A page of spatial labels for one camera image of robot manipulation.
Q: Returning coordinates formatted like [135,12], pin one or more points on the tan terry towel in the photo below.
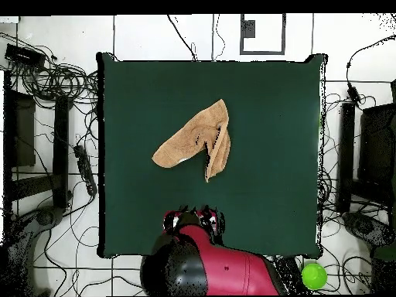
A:
[191,139]

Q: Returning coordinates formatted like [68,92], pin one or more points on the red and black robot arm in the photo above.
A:
[229,269]

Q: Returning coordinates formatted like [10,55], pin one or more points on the black power strip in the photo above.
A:
[85,170]

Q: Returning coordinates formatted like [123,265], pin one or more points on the dark green table cloth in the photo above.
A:
[263,154]

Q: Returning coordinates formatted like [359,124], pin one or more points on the grey stand base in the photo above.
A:
[40,218]
[365,227]

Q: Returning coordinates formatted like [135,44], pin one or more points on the bright green ball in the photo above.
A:
[314,276]

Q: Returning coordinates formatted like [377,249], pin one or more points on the black electronics box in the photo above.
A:
[23,55]

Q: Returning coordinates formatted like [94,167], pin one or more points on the grey square floor frame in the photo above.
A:
[248,29]

